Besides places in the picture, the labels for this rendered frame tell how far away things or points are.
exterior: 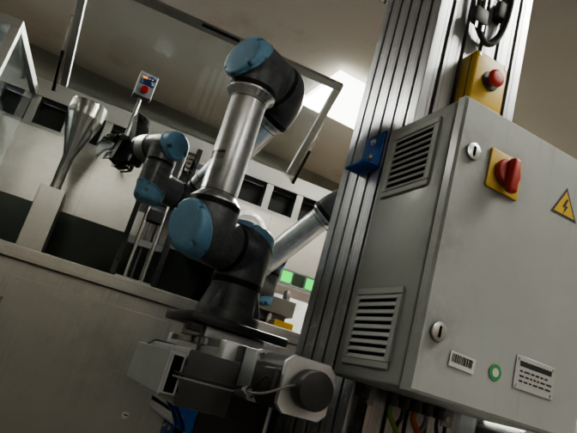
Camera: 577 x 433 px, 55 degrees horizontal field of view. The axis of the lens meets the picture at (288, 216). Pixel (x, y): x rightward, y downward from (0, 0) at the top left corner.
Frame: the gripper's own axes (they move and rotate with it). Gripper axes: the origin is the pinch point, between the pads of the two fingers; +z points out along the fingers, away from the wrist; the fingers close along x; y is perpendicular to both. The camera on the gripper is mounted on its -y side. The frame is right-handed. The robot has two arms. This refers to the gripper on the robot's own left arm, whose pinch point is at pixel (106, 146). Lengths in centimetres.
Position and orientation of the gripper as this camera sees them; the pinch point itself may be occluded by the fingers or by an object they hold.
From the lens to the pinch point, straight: 175.3
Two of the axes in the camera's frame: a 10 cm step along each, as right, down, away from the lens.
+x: 5.5, 5.1, 6.7
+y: -3.4, 8.6, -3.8
